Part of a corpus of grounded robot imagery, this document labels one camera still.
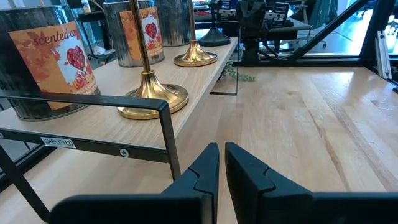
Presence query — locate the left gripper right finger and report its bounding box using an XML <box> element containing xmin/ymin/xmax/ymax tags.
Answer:
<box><xmin>224</xmin><ymin>141</ymin><xmax>398</xmax><ymax>224</ymax></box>

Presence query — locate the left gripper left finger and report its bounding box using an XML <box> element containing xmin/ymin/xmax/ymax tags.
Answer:
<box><xmin>49</xmin><ymin>142</ymin><xmax>220</xmax><ymax>224</ymax></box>

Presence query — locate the short gold candlestick holder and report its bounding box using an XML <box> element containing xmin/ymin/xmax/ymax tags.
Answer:
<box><xmin>117</xmin><ymin>0</ymin><xmax>190</xmax><ymax>121</ymax></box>

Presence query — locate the tall gold candlestick holder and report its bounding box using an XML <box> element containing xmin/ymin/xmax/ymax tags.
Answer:
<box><xmin>173</xmin><ymin>0</ymin><xmax>218</xmax><ymax>68</ymax></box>

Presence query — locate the silver candle tin orange label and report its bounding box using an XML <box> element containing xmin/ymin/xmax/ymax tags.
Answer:
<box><xmin>0</xmin><ymin>5</ymin><xmax>101</xmax><ymax>122</ymax></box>
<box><xmin>102</xmin><ymin>0</ymin><xmax>165</xmax><ymax>68</ymax></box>

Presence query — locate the black candlestick holder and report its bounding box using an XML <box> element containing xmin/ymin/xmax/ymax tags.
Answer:
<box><xmin>198</xmin><ymin>0</ymin><xmax>232</xmax><ymax>47</ymax></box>

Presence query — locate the green artificial succulent plant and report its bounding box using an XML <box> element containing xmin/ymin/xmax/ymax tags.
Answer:
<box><xmin>221</xmin><ymin>61</ymin><xmax>256</xmax><ymax>83</ymax></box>

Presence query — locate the white shelf label sticker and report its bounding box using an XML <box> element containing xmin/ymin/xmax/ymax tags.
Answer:
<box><xmin>40</xmin><ymin>136</ymin><xmax>77</xmax><ymax>150</ymax></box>

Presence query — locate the silver aluminium extrusion piece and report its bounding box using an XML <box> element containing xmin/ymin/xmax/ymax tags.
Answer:
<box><xmin>374</xmin><ymin>30</ymin><xmax>393</xmax><ymax>80</ymax></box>

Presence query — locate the wooden shelf black metal frame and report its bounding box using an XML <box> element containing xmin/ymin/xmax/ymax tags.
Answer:
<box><xmin>0</xmin><ymin>36</ymin><xmax>239</xmax><ymax>223</ymax></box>

